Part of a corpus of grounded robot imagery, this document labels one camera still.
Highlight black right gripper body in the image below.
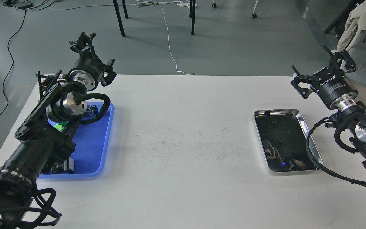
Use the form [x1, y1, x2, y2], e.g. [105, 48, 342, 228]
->
[311, 68, 358, 110]

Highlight shiny metal tray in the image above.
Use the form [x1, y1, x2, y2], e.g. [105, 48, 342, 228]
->
[253, 109, 319, 175]

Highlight black table leg right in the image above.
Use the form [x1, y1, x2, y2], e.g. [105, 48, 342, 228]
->
[189, 0, 196, 35]

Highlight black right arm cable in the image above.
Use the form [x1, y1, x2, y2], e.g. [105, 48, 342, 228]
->
[306, 116, 366, 191]

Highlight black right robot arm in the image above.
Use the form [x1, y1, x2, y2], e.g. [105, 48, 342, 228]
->
[291, 47, 366, 187]

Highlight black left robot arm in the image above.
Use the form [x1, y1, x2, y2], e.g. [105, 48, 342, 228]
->
[0, 32, 116, 229]

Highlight black table leg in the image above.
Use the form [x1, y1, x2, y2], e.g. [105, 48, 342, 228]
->
[113, 0, 128, 37]
[189, 0, 196, 35]

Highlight beige cloth on chair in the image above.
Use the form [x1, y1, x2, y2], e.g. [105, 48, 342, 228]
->
[337, 0, 366, 52]

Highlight white floor cable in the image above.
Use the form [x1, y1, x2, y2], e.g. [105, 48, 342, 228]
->
[134, 0, 198, 76]

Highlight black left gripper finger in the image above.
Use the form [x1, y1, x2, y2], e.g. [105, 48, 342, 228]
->
[100, 59, 117, 87]
[69, 32, 97, 61]

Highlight black switch block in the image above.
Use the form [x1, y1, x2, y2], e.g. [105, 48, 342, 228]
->
[51, 157, 75, 174]

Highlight black table leg left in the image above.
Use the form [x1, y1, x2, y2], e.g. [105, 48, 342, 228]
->
[113, 0, 128, 37]

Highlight black floor cable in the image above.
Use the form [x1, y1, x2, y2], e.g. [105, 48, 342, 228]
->
[0, 0, 56, 144]

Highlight green push button switch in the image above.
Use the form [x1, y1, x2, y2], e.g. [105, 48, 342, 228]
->
[54, 121, 68, 132]

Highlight red push button switch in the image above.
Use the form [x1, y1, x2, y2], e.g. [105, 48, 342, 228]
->
[83, 105, 99, 119]

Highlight blue plastic tray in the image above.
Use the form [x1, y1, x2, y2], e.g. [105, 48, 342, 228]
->
[39, 103, 115, 179]

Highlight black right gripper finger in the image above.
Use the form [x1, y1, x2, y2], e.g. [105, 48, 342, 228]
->
[290, 66, 320, 99]
[323, 46, 356, 74]

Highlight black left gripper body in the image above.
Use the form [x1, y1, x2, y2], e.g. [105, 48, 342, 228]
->
[68, 57, 104, 90]

